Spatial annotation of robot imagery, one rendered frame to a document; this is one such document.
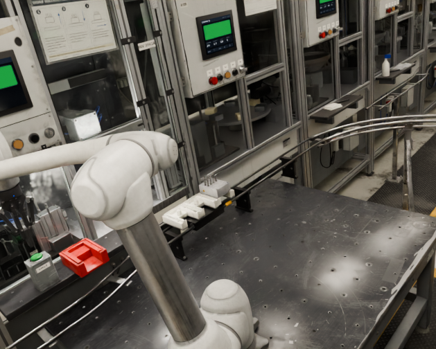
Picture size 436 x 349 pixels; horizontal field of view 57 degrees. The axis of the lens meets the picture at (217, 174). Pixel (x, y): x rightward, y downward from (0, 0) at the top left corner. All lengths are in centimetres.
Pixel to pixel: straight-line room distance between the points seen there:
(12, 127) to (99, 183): 75
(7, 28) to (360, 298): 157
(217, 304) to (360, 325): 54
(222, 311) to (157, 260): 35
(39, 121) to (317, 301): 124
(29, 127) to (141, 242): 77
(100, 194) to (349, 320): 103
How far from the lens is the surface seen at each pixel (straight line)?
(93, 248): 167
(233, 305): 128
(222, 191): 198
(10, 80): 155
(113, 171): 90
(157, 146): 103
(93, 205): 90
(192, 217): 192
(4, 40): 158
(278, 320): 157
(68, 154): 121
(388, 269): 179
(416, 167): 421
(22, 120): 160
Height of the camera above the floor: 180
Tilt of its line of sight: 24 degrees down
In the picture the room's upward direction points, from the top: 10 degrees counter-clockwise
